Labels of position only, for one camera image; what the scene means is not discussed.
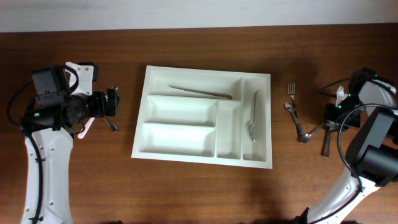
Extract small steel teaspoon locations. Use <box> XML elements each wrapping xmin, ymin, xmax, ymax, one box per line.
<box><xmin>284</xmin><ymin>102</ymin><xmax>303</xmax><ymax>139</ymax></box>
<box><xmin>300</xmin><ymin>123</ymin><xmax>326</xmax><ymax>144</ymax></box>

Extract steel fork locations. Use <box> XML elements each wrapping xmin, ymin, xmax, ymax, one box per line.
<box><xmin>287</xmin><ymin>82</ymin><xmax>303</xmax><ymax>139</ymax></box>
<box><xmin>322</xmin><ymin>123</ymin><xmax>338</xmax><ymax>158</ymax></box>
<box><xmin>248</xmin><ymin>91</ymin><xmax>257</xmax><ymax>142</ymax></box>

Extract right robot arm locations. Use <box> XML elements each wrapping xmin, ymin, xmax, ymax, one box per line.
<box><xmin>293</xmin><ymin>68</ymin><xmax>397</xmax><ymax>224</ymax></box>

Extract large steel spoon upper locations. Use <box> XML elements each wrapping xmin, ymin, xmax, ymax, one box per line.
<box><xmin>103</xmin><ymin>116</ymin><xmax>119</xmax><ymax>133</ymax></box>

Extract pink plastic knife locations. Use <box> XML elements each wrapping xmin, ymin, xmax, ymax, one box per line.
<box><xmin>77</xmin><ymin>118</ymin><xmax>95</xmax><ymax>139</ymax></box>

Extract steel kitchen tongs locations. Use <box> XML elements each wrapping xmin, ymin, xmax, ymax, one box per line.
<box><xmin>169</xmin><ymin>85</ymin><xmax>233</xmax><ymax>100</ymax></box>

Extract white plastic cutlery tray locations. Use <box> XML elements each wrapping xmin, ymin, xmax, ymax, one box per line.
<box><xmin>132</xmin><ymin>66</ymin><xmax>272</xmax><ymax>169</ymax></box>

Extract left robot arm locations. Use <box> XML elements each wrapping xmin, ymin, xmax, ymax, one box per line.
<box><xmin>21</xmin><ymin>62</ymin><xmax>121</xmax><ymax>223</ymax></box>

